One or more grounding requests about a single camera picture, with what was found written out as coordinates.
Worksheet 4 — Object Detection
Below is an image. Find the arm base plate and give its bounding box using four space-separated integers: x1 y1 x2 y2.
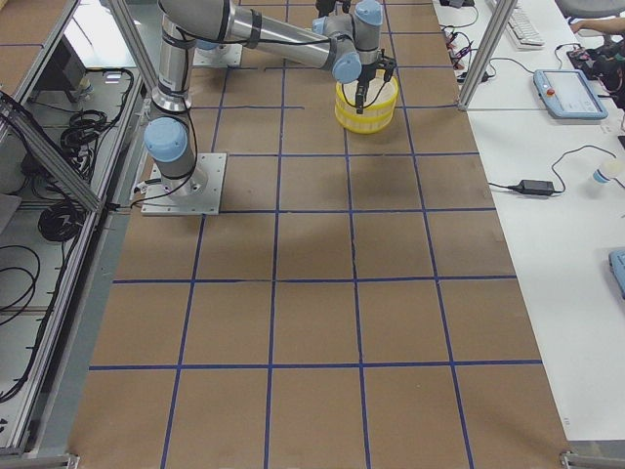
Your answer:
141 152 227 216
193 41 242 68

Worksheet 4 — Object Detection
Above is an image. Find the blue teach pendant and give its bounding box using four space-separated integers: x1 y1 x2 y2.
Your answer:
532 69 608 120
608 249 625 297

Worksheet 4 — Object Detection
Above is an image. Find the white keyboard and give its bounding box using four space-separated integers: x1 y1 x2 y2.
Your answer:
506 7 545 50

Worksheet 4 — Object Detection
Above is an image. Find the yellow steamer bottom layer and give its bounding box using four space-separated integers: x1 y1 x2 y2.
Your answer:
335 108 394 135

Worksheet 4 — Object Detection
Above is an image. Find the aluminium frame post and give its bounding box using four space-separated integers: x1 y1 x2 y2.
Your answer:
457 0 517 111

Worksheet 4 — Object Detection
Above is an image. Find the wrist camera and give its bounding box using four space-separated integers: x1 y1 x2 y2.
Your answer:
379 55 396 83

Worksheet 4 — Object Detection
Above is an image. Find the paper cup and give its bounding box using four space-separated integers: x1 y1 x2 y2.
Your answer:
589 159 624 198

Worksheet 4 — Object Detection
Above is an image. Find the yellow steamer top layer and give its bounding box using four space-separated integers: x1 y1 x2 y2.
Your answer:
334 72 398 116

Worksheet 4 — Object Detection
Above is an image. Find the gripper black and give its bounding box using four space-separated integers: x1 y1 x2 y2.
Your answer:
315 0 352 15
354 62 380 113

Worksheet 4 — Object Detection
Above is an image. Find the yellow steamer layer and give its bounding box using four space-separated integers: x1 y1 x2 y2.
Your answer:
335 108 394 135
334 72 398 116

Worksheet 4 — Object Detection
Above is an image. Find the black power adapter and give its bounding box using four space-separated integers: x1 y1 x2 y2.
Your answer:
517 180 556 196

